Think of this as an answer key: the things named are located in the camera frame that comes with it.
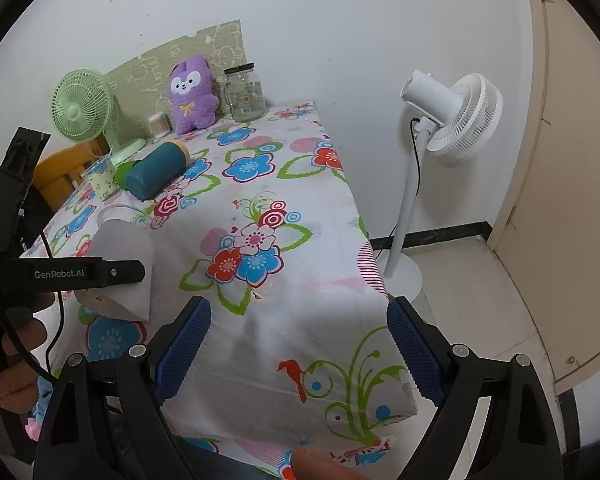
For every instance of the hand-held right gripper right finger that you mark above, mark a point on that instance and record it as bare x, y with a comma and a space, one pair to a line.
414, 355

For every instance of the floral tablecloth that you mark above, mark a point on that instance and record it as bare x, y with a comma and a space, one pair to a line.
290, 320

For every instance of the beige door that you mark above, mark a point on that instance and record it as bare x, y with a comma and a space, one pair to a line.
570, 210

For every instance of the purple plush toy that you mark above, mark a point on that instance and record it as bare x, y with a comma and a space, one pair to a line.
190, 100

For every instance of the glass jar with black lid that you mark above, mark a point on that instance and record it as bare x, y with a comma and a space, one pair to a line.
245, 95

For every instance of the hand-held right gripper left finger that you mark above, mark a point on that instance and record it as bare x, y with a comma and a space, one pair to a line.
185, 350

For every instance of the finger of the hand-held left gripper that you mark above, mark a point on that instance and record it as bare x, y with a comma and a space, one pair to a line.
125, 272

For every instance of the person's left hand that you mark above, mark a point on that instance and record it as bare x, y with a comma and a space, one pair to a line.
17, 390

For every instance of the green desk fan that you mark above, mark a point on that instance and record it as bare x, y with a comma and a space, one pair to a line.
82, 110

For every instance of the green patterned board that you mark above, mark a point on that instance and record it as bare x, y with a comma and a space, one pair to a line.
145, 65

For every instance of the yellow wooden chair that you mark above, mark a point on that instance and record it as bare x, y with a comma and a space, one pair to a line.
55, 170

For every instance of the white paper tissue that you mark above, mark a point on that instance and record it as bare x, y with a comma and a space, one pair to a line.
125, 242

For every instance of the teal bottle with green lid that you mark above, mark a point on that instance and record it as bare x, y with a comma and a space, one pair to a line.
155, 170

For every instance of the white standing fan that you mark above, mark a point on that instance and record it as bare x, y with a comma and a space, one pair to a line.
472, 120

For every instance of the pink and blue cloth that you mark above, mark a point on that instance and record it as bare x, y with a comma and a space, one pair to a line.
35, 427

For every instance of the green patterned paper cup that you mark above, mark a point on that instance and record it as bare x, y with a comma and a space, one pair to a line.
100, 182

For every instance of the cotton swab container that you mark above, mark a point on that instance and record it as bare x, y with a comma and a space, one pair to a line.
159, 127

